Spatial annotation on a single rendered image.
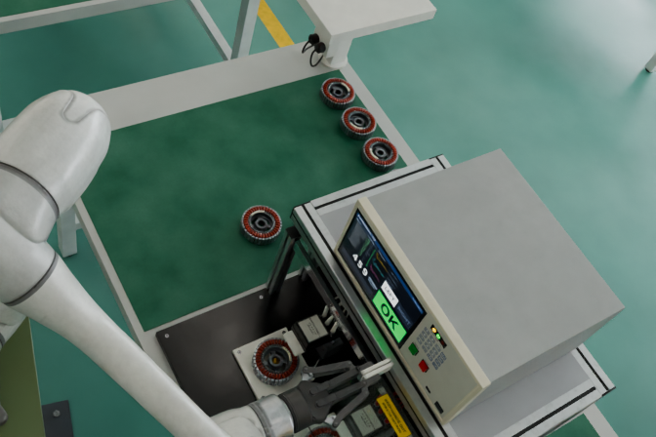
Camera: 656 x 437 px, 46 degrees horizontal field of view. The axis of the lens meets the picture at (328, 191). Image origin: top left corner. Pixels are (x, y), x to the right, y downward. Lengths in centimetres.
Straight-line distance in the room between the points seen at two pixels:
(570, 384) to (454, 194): 48
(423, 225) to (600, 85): 283
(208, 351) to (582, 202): 222
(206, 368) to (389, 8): 105
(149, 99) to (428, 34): 200
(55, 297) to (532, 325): 87
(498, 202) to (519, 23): 278
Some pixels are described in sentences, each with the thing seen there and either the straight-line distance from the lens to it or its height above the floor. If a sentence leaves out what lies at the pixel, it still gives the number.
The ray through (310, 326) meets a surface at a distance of 183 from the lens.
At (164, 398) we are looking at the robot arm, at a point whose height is 141.
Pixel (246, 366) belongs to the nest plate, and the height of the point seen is 78.
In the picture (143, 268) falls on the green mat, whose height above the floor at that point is 75.
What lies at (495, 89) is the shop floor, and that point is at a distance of 393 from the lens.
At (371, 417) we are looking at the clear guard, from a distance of 162.
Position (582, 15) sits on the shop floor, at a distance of 467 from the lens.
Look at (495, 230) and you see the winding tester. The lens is 162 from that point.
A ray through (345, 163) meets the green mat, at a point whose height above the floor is 75.
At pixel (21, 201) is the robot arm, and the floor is 161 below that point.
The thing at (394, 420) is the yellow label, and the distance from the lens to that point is 164.
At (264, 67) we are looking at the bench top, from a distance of 252.
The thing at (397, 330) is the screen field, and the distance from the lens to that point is 160.
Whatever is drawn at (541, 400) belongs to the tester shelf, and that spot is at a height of 111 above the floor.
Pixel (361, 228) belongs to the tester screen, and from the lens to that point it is 157.
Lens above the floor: 253
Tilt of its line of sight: 52 degrees down
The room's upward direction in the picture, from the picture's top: 22 degrees clockwise
